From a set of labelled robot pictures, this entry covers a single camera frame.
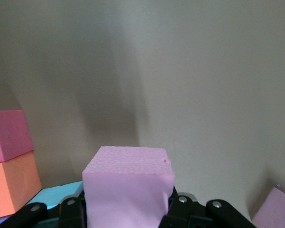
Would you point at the orange foam cube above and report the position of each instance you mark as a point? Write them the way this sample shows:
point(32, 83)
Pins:
point(12, 185)

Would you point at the pink foam cube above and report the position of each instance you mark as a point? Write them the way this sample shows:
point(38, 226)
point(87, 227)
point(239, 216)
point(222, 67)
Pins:
point(128, 185)
point(275, 211)

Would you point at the red foam cube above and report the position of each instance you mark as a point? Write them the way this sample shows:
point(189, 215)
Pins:
point(9, 135)

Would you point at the brown table cover sheet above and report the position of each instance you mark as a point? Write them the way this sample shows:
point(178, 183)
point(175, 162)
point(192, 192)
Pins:
point(180, 83)

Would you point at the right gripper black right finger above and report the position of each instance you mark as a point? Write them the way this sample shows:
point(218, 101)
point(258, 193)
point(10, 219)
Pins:
point(185, 211)

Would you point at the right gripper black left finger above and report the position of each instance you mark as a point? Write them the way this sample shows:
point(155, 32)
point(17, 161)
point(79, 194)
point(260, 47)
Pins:
point(69, 213)

